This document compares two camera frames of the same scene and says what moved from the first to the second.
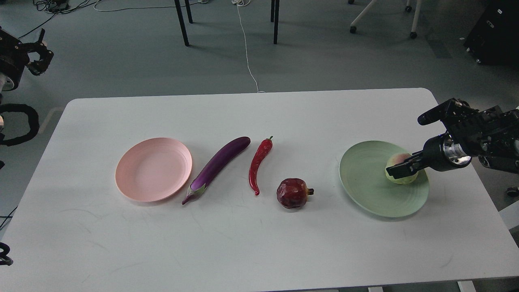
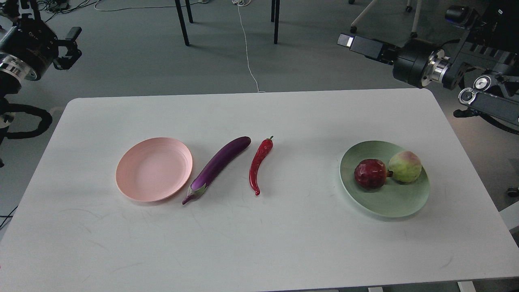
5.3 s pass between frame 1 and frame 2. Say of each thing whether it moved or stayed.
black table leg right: stayed
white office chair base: stayed
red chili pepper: stayed
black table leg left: stayed
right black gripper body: moved
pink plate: stayed
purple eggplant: stayed
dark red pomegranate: moved
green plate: stayed
